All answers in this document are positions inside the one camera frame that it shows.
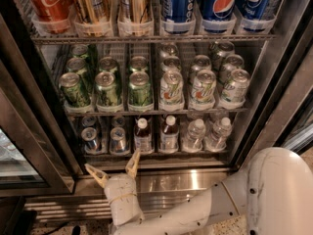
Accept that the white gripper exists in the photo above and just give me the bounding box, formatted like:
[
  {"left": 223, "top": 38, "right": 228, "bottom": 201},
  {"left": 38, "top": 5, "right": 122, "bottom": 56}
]
[{"left": 84, "top": 150, "right": 141, "bottom": 202}]

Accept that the red bull can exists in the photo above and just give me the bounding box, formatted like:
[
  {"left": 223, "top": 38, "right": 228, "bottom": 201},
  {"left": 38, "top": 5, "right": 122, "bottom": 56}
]
[
  {"left": 81, "top": 127, "right": 101, "bottom": 153},
  {"left": 81, "top": 116, "right": 98, "bottom": 128},
  {"left": 112, "top": 116, "right": 125, "bottom": 127},
  {"left": 110, "top": 127, "right": 128, "bottom": 154}
]

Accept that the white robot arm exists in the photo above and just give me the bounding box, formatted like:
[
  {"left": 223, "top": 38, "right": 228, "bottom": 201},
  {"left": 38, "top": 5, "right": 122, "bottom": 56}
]
[{"left": 85, "top": 147, "right": 313, "bottom": 235}]

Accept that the green can front middle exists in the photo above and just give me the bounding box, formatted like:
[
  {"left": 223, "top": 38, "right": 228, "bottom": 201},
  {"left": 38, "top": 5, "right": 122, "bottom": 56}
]
[{"left": 95, "top": 71, "right": 121, "bottom": 107}]

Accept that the green can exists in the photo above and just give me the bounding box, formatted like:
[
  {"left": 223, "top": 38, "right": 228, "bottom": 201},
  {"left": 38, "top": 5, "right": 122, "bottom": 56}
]
[
  {"left": 95, "top": 71, "right": 121, "bottom": 107},
  {"left": 59, "top": 72, "right": 91, "bottom": 108},
  {"left": 128, "top": 71, "right": 153, "bottom": 107},
  {"left": 70, "top": 44, "right": 95, "bottom": 66}
]

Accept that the green can front right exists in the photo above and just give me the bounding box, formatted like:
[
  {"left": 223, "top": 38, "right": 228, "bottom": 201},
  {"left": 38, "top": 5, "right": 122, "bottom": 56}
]
[{"left": 128, "top": 71, "right": 153, "bottom": 107}]

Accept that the green can front left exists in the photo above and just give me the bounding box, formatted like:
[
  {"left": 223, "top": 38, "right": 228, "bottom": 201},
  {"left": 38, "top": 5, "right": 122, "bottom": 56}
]
[{"left": 59, "top": 72, "right": 91, "bottom": 108}]

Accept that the white 7up can front left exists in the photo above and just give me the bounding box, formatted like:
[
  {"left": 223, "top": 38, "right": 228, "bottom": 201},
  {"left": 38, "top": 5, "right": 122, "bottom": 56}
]
[{"left": 160, "top": 70, "right": 183, "bottom": 105}]

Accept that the white 7up can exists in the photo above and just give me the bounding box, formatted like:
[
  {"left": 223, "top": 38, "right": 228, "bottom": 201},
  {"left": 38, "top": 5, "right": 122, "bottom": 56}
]
[
  {"left": 160, "top": 70, "right": 183, "bottom": 105},
  {"left": 191, "top": 70, "right": 216, "bottom": 104},
  {"left": 221, "top": 69, "right": 250, "bottom": 103}
]

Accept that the green can second row middle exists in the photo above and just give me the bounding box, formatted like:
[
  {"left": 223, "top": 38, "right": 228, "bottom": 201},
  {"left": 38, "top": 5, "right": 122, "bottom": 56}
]
[{"left": 98, "top": 56, "right": 120, "bottom": 79}]

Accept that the green can second row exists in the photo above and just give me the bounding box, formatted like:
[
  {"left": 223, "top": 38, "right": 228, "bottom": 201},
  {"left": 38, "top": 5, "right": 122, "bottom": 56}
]
[
  {"left": 129, "top": 56, "right": 149, "bottom": 73},
  {"left": 67, "top": 57, "right": 93, "bottom": 93},
  {"left": 98, "top": 56, "right": 120, "bottom": 79}
]

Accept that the green can second row right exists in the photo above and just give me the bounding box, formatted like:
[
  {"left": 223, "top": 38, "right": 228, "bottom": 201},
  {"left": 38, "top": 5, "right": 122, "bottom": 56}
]
[{"left": 129, "top": 56, "right": 149, "bottom": 73}]

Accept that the green can second row left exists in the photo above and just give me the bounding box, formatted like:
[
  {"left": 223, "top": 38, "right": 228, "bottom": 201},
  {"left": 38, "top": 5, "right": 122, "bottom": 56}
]
[{"left": 67, "top": 57, "right": 93, "bottom": 93}]

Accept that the silver can second row left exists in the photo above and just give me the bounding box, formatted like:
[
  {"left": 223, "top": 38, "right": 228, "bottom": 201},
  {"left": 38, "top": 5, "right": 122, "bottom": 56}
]
[{"left": 160, "top": 56, "right": 181, "bottom": 72}]

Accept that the silver can second row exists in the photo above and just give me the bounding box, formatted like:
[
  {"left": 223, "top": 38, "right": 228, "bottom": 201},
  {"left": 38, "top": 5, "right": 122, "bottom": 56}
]
[
  {"left": 218, "top": 54, "right": 245, "bottom": 84},
  {"left": 189, "top": 55, "right": 211, "bottom": 80},
  {"left": 160, "top": 56, "right": 181, "bottom": 72}
]

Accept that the white 7up can front middle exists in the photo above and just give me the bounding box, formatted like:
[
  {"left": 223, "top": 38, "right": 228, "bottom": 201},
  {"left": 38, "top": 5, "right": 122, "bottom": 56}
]
[{"left": 191, "top": 70, "right": 216, "bottom": 104}]

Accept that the stainless steel fridge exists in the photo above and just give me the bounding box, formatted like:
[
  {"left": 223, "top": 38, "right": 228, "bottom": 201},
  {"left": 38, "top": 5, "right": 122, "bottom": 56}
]
[{"left": 0, "top": 0, "right": 313, "bottom": 223}]

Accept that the green can back left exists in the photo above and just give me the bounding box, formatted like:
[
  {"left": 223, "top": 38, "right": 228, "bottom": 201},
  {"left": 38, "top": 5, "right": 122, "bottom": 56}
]
[{"left": 70, "top": 44, "right": 95, "bottom": 66}]

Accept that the silver can back left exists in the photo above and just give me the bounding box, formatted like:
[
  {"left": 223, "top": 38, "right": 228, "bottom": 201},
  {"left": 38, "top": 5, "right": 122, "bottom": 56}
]
[{"left": 158, "top": 43, "right": 178, "bottom": 60}]

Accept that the silver can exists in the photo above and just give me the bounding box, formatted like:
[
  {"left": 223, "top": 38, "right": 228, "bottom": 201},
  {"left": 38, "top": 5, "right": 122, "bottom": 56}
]
[
  {"left": 158, "top": 43, "right": 178, "bottom": 60},
  {"left": 208, "top": 41, "right": 235, "bottom": 71}
]

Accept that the silver can second row middle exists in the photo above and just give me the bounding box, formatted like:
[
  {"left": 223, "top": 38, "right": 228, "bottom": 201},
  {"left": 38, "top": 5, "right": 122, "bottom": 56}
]
[{"left": 189, "top": 55, "right": 211, "bottom": 80}]

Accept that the white 7up can front right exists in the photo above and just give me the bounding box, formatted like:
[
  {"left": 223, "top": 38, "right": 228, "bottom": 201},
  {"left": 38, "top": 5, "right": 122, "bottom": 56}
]
[{"left": 221, "top": 69, "right": 250, "bottom": 103}]

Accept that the gold can left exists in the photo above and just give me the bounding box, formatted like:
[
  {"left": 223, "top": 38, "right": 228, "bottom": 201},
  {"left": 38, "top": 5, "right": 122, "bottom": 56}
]
[{"left": 73, "top": 0, "right": 110, "bottom": 36}]

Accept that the gold can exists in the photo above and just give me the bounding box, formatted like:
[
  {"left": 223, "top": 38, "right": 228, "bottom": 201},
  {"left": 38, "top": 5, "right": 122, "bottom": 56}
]
[
  {"left": 119, "top": 0, "right": 152, "bottom": 36},
  {"left": 73, "top": 0, "right": 110, "bottom": 36}
]

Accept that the silver can second row right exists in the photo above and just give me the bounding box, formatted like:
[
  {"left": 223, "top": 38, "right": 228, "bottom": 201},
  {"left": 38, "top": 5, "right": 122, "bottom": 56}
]
[{"left": 218, "top": 54, "right": 245, "bottom": 84}]

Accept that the silver can back right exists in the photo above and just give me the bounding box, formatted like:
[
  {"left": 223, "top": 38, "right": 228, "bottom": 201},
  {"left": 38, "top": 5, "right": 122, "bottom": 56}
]
[{"left": 208, "top": 41, "right": 235, "bottom": 71}]

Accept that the gold can right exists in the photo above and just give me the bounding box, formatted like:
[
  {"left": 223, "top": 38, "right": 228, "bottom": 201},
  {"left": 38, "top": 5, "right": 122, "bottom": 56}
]
[{"left": 119, "top": 0, "right": 152, "bottom": 36}]

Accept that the open fridge door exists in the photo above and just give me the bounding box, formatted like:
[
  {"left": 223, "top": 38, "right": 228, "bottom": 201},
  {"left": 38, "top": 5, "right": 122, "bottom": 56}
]
[{"left": 236, "top": 25, "right": 313, "bottom": 168}]

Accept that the red Coca-Cola can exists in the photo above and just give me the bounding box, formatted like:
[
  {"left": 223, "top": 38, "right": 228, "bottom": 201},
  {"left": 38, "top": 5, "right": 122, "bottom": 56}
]
[{"left": 30, "top": 0, "right": 70, "bottom": 34}]

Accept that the blue Pepsi can left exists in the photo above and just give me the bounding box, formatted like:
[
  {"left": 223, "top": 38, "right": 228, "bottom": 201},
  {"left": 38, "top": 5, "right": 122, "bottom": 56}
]
[{"left": 161, "top": 0, "right": 195, "bottom": 34}]

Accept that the blue pepsi can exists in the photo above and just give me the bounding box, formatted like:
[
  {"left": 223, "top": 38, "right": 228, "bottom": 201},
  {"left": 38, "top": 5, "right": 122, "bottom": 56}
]
[
  {"left": 201, "top": 0, "right": 235, "bottom": 33},
  {"left": 161, "top": 0, "right": 195, "bottom": 34},
  {"left": 242, "top": 0, "right": 274, "bottom": 32}
]

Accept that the blue Pepsi can middle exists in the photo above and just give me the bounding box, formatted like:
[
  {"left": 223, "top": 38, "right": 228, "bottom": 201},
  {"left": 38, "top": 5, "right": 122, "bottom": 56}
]
[{"left": 201, "top": 0, "right": 235, "bottom": 33}]

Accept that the blue Pepsi can right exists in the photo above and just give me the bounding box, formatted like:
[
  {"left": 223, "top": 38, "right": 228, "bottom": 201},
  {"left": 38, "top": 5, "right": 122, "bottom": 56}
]
[{"left": 242, "top": 0, "right": 274, "bottom": 32}]

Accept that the brown tea bottle left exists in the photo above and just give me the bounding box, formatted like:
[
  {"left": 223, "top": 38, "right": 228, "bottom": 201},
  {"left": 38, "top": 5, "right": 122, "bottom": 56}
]
[{"left": 134, "top": 118, "right": 154, "bottom": 154}]

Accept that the brown tea bottle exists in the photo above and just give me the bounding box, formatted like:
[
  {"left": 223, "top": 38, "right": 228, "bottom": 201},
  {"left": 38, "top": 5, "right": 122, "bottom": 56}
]
[
  {"left": 159, "top": 116, "right": 179, "bottom": 154},
  {"left": 134, "top": 118, "right": 154, "bottom": 154}
]

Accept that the brown tea bottle right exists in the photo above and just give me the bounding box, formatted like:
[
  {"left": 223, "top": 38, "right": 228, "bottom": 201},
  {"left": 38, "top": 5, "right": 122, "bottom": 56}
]
[{"left": 159, "top": 116, "right": 179, "bottom": 154}]

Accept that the clear water bottle left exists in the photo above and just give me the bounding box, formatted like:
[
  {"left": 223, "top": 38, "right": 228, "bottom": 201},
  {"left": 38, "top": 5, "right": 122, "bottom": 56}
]
[{"left": 182, "top": 118, "right": 206, "bottom": 153}]

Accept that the clear water bottle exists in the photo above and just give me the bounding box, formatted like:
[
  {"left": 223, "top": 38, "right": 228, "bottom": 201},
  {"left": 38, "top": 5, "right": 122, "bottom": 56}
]
[
  {"left": 204, "top": 117, "right": 232, "bottom": 153},
  {"left": 182, "top": 118, "right": 206, "bottom": 153}
]

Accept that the clear water bottle right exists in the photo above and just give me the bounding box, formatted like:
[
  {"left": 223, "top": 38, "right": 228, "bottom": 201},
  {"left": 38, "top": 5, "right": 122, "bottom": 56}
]
[{"left": 204, "top": 117, "right": 232, "bottom": 153}]

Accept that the black cable on floor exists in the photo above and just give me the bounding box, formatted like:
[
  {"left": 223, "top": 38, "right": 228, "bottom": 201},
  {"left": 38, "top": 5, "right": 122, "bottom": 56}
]
[{"left": 42, "top": 221, "right": 82, "bottom": 235}]

